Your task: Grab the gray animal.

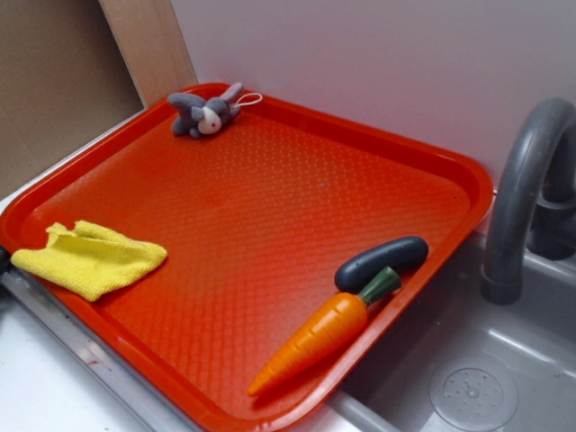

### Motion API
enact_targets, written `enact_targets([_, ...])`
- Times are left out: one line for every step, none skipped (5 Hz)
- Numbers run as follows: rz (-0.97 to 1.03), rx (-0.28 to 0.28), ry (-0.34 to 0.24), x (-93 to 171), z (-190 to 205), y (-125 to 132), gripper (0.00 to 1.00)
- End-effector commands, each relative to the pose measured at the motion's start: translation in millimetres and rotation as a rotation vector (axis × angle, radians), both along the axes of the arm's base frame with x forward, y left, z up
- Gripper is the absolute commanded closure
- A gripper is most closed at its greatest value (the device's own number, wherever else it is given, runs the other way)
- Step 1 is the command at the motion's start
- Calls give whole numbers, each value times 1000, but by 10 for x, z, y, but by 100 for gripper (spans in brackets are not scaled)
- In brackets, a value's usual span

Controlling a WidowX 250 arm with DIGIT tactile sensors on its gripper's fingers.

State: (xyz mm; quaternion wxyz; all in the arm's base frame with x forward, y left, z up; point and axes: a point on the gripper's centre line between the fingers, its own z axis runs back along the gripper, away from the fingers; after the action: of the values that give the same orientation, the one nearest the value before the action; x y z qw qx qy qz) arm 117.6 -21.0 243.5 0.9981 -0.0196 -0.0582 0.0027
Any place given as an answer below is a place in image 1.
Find light wooden board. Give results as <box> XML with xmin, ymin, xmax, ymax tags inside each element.
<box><xmin>100</xmin><ymin>0</ymin><xmax>197</xmax><ymax>107</ymax></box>

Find orange plastic tray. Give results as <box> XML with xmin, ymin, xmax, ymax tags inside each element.
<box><xmin>1</xmin><ymin>97</ymin><xmax>492</xmax><ymax>431</ymax></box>

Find gray plastic sink basin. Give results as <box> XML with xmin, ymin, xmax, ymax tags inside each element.
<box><xmin>329</xmin><ymin>235</ymin><xmax>575</xmax><ymax>431</ymax></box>

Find yellow microfiber cloth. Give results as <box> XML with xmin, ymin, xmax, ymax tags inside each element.
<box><xmin>11</xmin><ymin>220</ymin><xmax>167</xmax><ymax>302</ymax></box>

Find gray plastic faucet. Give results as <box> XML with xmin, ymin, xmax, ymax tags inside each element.
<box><xmin>481</xmin><ymin>98</ymin><xmax>575</xmax><ymax>304</ymax></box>

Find orange toy carrot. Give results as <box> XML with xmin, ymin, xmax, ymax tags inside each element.
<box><xmin>247</xmin><ymin>267</ymin><xmax>401</xmax><ymax>397</ymax></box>

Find dark gray toy pickle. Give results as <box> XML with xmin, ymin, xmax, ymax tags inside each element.
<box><xmin>334</xmin><ymin>236</ymin><xmax>429</xmax><ymax>293</ymax></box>

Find gray plush bunny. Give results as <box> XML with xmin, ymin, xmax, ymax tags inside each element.
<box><xmin>167</xmin><ymin>82</ymin><xmax>263</xmax><ymax>140</ymax></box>

